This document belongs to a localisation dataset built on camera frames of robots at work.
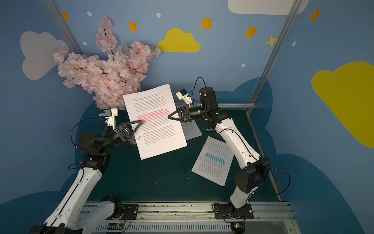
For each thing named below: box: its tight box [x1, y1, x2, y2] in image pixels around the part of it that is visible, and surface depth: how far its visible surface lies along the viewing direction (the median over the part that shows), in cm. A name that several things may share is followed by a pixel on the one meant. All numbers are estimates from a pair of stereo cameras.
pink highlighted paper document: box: [122, 83, 188, 160], surface depth 65 cm
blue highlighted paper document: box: [191, 136, 235, 187], surface depth 95 cm
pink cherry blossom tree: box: [52, 15, 162, 111], surface depth 66 cm
